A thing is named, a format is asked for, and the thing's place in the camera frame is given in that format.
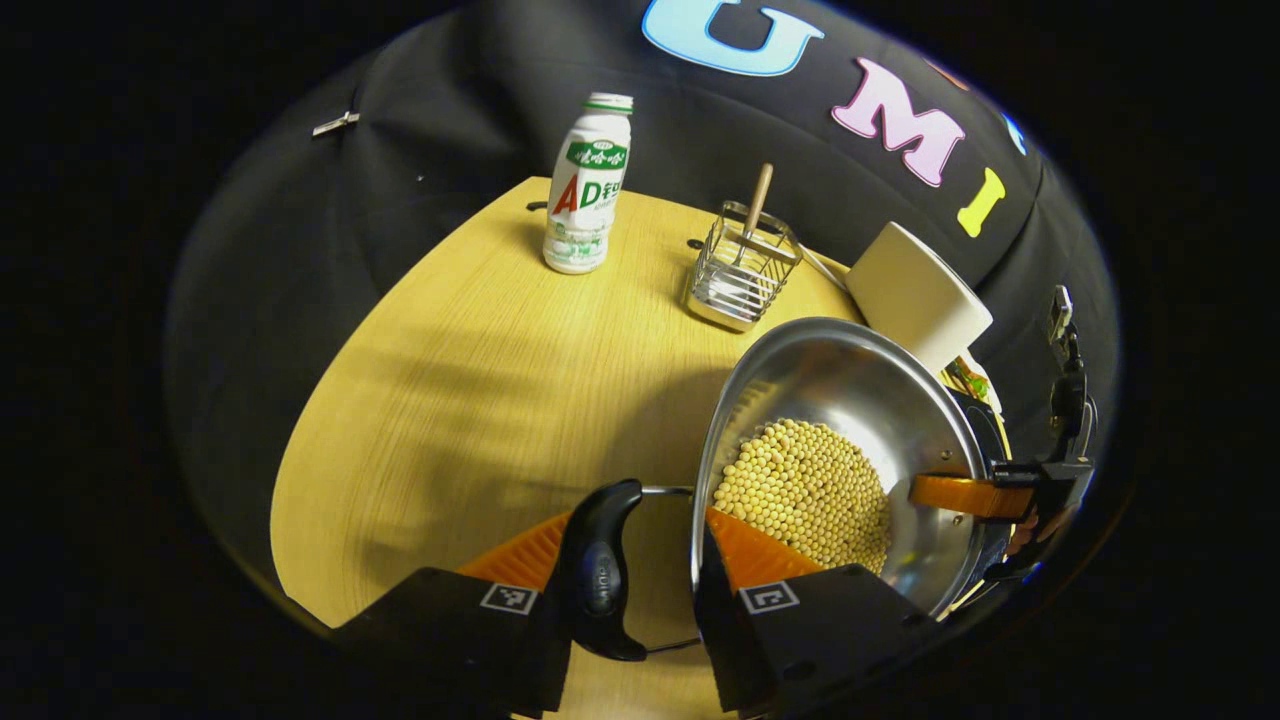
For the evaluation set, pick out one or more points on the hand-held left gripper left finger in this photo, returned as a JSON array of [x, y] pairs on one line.
[[440, 620]]

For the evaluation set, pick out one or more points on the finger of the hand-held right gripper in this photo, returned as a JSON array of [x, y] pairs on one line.
[[970, 496]]

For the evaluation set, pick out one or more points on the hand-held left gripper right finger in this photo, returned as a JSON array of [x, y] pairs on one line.
[[722, 640]]

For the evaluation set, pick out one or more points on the pile of yellow soybeans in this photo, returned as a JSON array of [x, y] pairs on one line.
[[800, 490]]

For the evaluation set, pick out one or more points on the white toaster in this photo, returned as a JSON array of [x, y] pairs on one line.
[[915, 290]]

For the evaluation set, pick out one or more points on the white drink bottle green label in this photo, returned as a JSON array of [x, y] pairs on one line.
[[588, 190]]

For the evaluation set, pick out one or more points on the silver metal clip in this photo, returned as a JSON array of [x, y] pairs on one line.
[[335, 123]]

